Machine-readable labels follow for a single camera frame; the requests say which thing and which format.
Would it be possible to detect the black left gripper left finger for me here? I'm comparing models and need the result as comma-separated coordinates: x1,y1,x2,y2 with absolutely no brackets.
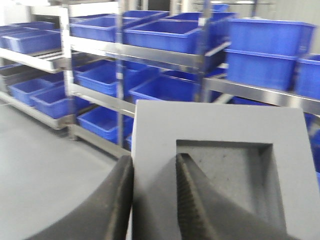
30,155,133,240

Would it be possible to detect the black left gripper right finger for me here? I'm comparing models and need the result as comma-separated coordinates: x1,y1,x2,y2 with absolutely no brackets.
175,153,293,240

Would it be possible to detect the gray square foam base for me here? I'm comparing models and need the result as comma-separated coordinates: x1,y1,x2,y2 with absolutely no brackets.
131,100,320,240

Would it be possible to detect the steel shelving rack with bins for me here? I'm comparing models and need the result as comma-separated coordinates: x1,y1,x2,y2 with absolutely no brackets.
0,0,320,161

